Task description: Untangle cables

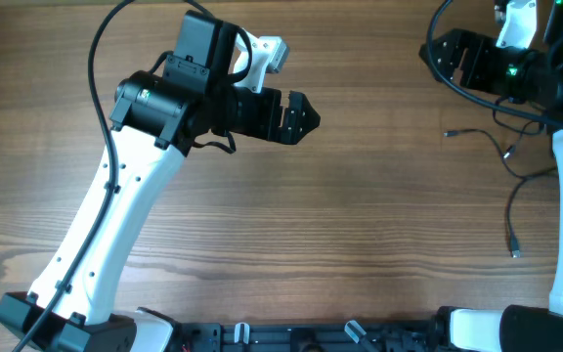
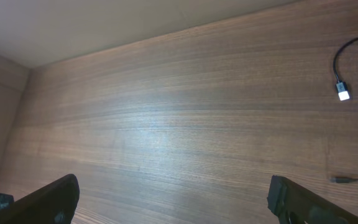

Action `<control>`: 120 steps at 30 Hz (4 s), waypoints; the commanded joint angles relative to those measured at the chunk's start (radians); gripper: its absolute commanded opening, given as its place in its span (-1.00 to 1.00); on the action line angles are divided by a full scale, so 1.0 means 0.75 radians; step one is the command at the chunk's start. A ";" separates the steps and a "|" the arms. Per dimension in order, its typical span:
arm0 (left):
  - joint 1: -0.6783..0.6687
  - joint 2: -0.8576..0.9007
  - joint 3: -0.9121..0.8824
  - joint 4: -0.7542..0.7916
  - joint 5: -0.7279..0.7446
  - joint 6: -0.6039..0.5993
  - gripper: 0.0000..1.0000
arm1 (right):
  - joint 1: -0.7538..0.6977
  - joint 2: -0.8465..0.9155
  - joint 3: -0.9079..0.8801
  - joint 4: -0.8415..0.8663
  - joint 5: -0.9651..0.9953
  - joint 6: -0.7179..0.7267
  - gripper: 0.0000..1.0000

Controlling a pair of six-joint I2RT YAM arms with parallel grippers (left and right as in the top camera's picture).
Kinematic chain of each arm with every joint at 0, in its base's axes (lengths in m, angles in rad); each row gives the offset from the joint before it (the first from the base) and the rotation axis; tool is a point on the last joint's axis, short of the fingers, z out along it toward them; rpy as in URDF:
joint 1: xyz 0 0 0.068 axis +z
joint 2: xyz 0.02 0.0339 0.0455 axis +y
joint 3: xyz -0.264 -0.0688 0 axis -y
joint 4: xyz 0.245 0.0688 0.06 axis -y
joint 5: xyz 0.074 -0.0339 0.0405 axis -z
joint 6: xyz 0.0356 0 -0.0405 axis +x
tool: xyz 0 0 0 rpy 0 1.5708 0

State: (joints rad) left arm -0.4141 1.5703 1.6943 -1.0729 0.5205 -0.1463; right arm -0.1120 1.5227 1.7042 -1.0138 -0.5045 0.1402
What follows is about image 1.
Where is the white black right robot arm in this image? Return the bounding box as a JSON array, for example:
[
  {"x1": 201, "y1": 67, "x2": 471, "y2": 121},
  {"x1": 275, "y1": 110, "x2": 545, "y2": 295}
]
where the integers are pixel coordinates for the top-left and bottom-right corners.
[{"x1": 419, "y1": 1, "x2": 563, "y2": 351}]

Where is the black usb cable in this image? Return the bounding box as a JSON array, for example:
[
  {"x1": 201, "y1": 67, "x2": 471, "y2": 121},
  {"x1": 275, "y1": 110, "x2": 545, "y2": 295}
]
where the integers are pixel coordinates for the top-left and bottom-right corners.
[{"x1": 504, "y1": 168, "x2": 559, "y2": 259}]

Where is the thin black micro-usb cable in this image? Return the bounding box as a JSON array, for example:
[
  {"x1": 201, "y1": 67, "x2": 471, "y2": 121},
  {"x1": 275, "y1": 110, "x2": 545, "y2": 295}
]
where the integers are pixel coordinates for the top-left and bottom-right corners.
[{"x1": 443, "y1": 119, "x2": 559, "y2": 180}]

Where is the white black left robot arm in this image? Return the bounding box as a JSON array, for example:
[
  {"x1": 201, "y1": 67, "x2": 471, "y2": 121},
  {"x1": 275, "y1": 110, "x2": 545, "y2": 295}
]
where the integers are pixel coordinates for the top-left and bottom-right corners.
[{"x1": 0, "y1": 7, "x2": 320, "y2": 351}]

